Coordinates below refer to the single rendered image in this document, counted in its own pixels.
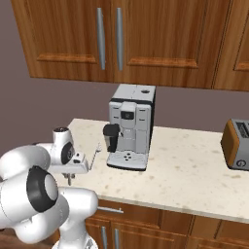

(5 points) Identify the orange and grey toaster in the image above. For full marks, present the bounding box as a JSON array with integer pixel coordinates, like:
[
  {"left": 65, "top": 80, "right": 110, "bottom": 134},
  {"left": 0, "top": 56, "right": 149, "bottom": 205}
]
[{"left": 220, "top": 118, "right": 249, "bottom": 172}]

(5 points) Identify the grey wall cupboard handle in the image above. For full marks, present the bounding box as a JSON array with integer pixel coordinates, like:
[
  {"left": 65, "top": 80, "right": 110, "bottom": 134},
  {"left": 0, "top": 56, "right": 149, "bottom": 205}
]
[
  {"left": 115, "top": 6, "right": 125, "bottom": 72},
  {"left": 95, "top": 7, "right": 107, "bottom": 71}
]

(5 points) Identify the wooden base cupboard door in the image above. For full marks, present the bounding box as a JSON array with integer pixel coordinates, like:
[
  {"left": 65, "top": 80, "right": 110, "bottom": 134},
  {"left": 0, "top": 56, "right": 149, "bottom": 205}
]
[
  {"left": 84, "top": 218, "right": 113, "bottom": 249},
  {"left": 110, "top": 220, "right": 193, "bottom": 249}
]

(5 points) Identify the grey drawer handle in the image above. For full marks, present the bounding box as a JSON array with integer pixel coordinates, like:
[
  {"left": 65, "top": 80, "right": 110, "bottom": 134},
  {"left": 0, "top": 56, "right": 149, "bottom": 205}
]
[{"left": 96, "top": 205, "right": 125, "bottom": 215}]

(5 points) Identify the wooden wall cupboard door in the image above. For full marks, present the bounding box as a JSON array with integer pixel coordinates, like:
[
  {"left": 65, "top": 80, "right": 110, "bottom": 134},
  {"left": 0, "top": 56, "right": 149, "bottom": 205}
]
[
  {"left": 11, "top": 0, "right": 115, "bottom": 84},
  {"left": 111, "top": 0, "right": 233, "bottom": 89},
  {"left": 212, "top": 0, "right": 249, "bottom": 92}
]

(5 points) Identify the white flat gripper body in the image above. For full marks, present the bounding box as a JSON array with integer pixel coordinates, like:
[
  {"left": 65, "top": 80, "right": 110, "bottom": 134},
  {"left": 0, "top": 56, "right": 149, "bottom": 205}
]
[{"left": 48, "top": 160, "right": 90, "bottom": 175}]

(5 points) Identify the grey base cupboard handle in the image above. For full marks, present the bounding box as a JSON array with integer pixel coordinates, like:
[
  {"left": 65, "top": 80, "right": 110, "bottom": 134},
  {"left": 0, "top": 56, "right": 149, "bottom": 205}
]
[
  {"left": 100, "top": 226, "right": 109, "bottom": 249},
  {"left": 113, "top": 228, "right": 122, "bottom": 249}
]

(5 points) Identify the silver and black coffee machine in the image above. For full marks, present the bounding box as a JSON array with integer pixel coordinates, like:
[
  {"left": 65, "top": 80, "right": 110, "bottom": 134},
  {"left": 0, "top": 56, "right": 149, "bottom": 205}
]
[{"left": 102, "top": 83, "right": 158, "bottom": 172}]

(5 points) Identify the wooden drawer front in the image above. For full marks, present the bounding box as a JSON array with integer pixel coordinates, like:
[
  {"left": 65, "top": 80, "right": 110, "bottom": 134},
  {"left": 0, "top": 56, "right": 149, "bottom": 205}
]
[
  {"left": 160, "top": 209, "right": 226, "bottom": 241},
  {"left": 95, "top": 198, "right": 163, "bottom": 230}
]

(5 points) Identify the silver fork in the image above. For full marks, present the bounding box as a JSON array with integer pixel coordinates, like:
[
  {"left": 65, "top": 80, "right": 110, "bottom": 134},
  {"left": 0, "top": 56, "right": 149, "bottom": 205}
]
[{"left": 89, "top": 142, "right": 103, "bottom": 171}]

